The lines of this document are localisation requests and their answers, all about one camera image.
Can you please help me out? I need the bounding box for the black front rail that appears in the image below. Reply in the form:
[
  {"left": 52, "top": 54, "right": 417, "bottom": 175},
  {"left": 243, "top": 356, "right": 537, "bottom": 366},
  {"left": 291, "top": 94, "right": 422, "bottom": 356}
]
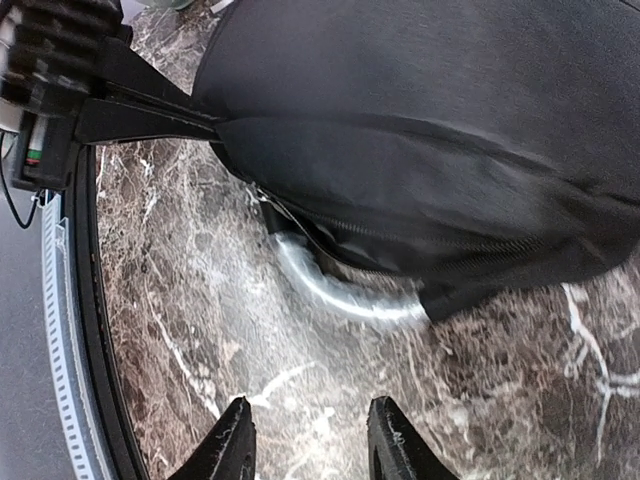
[{"left": 66, "top": 146, "right": 148, "bottom": 479}]

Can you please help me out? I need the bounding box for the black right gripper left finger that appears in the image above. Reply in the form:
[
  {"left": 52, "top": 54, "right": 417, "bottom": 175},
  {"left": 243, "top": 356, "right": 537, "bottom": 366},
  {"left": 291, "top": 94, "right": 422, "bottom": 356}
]
[{"left": 169, "top": 397, "right": 256, "bottom": 480}]

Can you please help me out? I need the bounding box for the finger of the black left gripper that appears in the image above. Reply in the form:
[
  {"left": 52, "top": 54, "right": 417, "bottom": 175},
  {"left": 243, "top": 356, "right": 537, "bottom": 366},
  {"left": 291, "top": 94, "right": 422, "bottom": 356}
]
[
  {"left": 97, "top": 37, "right": 220, "bottom": 123},
  {"left": 74, "top": 98, "right": 220, "bottom": 145}
]

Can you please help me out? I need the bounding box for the black student bag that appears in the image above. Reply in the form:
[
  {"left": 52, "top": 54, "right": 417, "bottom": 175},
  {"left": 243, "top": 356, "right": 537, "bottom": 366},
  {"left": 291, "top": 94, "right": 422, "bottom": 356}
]
[{"left": 193, "top": 1, "right": 639, "bottom": 321}]

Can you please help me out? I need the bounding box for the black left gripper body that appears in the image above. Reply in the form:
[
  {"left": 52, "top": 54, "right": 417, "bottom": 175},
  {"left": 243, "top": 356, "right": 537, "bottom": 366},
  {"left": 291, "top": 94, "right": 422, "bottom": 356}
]
[{"left": 1, "top": 1, "right": 133, "bottom": 190}]

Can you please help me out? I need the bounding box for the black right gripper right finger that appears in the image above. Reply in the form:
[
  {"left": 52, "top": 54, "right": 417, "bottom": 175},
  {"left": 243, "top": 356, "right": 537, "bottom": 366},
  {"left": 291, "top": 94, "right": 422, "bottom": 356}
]
[{"left": 367, "top": 396, "right": 458, "bottom": 480}]

